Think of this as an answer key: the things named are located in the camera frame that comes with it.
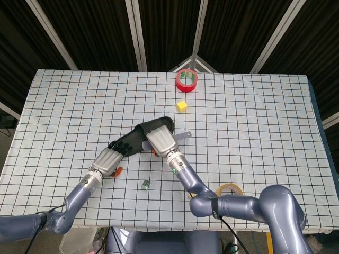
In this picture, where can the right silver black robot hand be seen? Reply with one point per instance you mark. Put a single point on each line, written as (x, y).
(162, 141)

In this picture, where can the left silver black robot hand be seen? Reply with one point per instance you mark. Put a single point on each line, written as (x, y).
(107, 160)

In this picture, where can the grey scraper tool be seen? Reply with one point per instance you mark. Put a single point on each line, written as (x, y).
(182, 135)

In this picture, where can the black slipper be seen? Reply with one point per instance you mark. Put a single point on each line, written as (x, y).
(132, 140)

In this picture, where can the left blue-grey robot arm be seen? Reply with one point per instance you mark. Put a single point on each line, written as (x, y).
(76, 195)

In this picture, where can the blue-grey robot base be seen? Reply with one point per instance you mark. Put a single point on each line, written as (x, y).
(164, 242)

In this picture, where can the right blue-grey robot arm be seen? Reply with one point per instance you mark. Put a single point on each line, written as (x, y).
(238, 206)

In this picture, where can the yellow cube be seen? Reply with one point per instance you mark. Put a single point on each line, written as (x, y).
(181, 106)

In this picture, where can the small clear green cube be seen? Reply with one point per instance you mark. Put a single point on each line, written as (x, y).
(146, 185)

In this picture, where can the red tape roll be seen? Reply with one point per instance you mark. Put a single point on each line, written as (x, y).
(182, 86)

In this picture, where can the white checkered tablecloth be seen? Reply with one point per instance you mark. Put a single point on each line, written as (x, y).
(79, 105)

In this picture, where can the tan tape roll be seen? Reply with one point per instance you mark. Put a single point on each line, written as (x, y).
(221, 189)

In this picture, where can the white triangular screen foot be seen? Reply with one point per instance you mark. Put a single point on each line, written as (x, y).
(204, 64)

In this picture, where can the black box device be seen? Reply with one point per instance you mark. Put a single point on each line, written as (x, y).
(6, 121)

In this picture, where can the white screen frame post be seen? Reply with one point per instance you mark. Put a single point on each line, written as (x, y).
(136, 34)
(51, 34)
(275, 34)
(9, 109)
(331, 120)
(199, 29)

